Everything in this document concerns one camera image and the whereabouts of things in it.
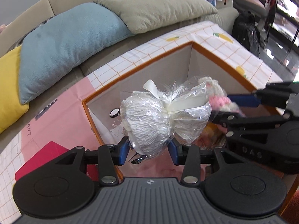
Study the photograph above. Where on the pink restaurant mat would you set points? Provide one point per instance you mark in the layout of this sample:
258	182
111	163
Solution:
65	122

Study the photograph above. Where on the light blue cushion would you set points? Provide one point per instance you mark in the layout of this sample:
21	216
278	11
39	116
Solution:
52	50

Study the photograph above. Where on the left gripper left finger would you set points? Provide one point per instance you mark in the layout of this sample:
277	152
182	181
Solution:
69	182

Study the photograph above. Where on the cellophane white bundle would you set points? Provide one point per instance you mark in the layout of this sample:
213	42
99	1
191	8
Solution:
151	118

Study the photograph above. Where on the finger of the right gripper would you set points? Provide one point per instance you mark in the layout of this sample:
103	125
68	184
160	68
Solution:
274	95
254	138

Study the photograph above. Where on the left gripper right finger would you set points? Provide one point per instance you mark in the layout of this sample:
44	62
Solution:
229	182

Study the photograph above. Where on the red lidded candy box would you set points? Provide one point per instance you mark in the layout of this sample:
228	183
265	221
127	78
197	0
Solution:
46	154

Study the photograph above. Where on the grey-green cushion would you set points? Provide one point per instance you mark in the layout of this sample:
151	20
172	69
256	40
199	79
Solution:
141	16

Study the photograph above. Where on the yellow snack packet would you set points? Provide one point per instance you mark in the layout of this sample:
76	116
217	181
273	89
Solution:
211	136

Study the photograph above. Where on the checked fruit print tablecloth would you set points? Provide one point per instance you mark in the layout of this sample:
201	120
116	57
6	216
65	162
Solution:
206	34

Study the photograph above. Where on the orange white cardboard box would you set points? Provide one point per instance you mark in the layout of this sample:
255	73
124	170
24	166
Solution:
176	66

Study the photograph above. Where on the yellow cushion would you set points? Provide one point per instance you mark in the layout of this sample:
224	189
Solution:
11	108

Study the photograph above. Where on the rust red sponge cloth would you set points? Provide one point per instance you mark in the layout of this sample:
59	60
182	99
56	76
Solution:
289	211

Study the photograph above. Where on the black backpack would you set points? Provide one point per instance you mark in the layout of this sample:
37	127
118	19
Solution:
246	32

